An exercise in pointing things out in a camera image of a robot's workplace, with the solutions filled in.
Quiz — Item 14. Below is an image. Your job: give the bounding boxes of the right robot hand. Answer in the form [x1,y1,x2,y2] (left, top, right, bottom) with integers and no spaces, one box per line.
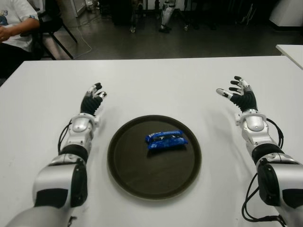
[215,75,258,113]

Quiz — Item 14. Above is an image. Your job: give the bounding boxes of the black wheeled gantry stand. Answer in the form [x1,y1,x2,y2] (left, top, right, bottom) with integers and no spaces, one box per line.
[129,0,190,34]

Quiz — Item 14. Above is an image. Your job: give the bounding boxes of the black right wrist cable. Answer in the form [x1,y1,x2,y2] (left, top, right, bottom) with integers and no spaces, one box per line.
[267,118,285,152]

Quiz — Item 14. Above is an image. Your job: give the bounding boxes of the black chair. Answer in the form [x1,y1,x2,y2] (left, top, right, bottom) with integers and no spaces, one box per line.
[35,0,79,60]

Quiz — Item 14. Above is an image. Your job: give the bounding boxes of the blue Oreo cookie pack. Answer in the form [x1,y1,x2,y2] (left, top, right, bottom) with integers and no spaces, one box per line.
[144,130,189,150]

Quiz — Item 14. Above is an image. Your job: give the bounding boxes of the round dark brown tray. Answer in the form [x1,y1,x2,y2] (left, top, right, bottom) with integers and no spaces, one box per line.
[107,114,203,201]

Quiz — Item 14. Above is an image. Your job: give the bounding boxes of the seated person in white shirt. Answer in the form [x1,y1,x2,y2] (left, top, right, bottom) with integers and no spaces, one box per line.
[0,0,40,79]

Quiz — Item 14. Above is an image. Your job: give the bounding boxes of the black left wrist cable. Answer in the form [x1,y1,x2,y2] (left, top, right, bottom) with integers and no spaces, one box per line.
[58,119,73,157]

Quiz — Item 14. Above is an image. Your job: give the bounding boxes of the white side table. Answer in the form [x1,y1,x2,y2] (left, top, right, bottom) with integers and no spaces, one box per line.
[276,44,303,70]

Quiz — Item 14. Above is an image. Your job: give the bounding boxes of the white humanoid robot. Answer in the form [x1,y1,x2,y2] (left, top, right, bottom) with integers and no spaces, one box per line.
[158,0,177,33]

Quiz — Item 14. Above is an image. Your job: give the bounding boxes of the white cabinet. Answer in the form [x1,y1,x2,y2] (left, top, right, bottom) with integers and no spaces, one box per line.
[269,0,303,28]

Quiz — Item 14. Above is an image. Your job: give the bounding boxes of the clear chair floor mat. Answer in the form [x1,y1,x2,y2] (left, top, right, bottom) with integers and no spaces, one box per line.
[42,28,92,60]

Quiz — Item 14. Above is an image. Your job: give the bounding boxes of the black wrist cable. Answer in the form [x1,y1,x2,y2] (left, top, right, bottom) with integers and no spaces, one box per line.
[267,118,285,152]
[58,119,73,157]

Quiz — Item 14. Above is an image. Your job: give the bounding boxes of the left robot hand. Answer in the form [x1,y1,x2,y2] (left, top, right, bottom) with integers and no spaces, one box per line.
[80,82,108,116]

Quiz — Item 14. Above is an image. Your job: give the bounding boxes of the black equipment stands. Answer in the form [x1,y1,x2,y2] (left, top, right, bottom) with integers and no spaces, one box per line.
[236,2,258,26]

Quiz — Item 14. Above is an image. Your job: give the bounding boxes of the black right elbow cable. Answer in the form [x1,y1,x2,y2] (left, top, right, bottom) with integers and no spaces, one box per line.
[241,172,287,227]

